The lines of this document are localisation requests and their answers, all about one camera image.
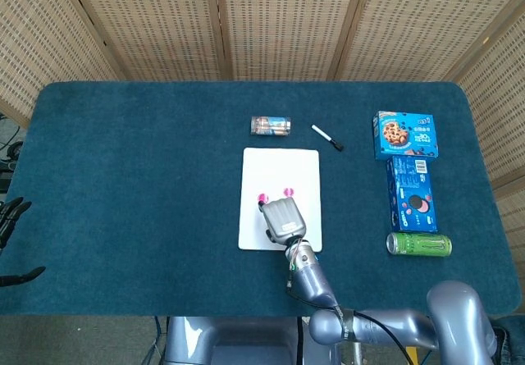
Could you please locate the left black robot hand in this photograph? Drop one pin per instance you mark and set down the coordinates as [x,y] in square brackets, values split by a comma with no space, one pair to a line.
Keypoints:
[10,217]

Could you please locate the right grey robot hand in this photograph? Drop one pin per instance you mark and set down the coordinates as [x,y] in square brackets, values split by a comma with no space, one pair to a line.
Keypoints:
[285,219]

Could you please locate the red round magnet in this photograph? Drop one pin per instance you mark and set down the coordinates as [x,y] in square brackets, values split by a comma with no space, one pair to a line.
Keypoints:
[288,192]
[261,197]

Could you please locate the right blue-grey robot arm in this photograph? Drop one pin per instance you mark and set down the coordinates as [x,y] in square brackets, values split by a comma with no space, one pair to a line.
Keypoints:
[316,283]

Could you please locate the white magnetic whiteboard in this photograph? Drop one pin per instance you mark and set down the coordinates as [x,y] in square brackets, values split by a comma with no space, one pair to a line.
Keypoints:
[279,168]

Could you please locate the white marker black cap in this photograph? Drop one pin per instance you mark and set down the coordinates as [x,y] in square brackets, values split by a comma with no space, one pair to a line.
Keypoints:
[324,135]

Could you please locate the clear plastic snack jar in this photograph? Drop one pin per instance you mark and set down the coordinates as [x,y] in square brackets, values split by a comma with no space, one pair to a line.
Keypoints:
[270,126]

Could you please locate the blue Oreo box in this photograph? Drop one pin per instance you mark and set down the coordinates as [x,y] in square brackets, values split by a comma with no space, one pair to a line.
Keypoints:
[412,194]

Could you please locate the blue-grey robot torso base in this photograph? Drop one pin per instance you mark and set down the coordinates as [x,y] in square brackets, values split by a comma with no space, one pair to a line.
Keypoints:
[229,340]

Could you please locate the dark blue table cloth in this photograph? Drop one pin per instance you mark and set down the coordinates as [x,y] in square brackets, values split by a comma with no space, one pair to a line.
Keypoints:
[143,201]

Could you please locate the green drink can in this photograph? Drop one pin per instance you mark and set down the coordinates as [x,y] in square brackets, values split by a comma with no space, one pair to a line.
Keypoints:
[418,245]

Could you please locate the blue chocolate chip cookie box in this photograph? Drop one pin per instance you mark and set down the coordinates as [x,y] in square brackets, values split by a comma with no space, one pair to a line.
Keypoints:
[404,135]

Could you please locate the grey metal table leg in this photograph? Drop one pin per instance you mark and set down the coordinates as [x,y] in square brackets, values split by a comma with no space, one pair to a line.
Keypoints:
[357,354]

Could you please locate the woven wooden folding screen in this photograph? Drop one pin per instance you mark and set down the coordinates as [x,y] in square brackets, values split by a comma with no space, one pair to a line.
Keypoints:
[283,24]

